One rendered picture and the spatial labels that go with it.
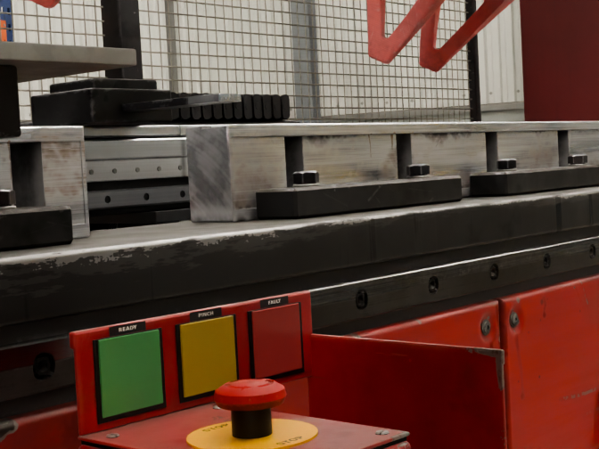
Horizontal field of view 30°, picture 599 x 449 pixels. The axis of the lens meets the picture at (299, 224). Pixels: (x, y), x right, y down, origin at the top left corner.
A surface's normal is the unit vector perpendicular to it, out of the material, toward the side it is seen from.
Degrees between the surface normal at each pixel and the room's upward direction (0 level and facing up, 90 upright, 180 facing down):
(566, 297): 90
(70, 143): 90
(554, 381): 90
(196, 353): 90
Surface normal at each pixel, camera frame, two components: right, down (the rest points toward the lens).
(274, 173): 0.76, 0.00
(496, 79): -0.43, 0.06
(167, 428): -0.05, -1.00
